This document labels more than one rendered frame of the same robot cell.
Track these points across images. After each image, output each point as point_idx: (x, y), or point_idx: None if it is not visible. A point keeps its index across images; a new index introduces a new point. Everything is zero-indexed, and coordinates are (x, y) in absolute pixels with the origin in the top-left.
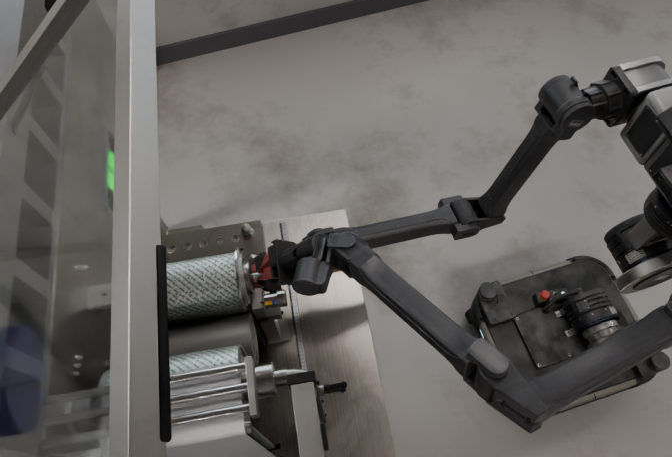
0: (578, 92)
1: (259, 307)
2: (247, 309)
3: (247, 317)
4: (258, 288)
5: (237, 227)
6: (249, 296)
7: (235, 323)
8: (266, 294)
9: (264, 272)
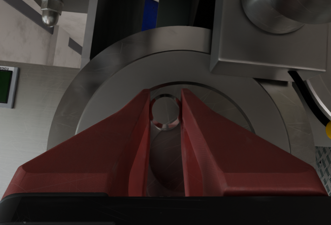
0: None
1: (312, 76)
2: (301, 122)
3: (330, 119)
4: (216, 64)
5: None
6: (251, 117)
7: (324, 135)
8: (248, 5)
9: (148, 92)
